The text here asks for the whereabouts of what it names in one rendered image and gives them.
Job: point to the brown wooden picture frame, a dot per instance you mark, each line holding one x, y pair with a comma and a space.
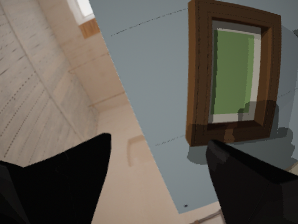
234, 62

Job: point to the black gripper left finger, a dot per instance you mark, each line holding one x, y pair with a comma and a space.
61, 190

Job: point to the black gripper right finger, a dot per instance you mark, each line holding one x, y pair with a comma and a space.
249, 190

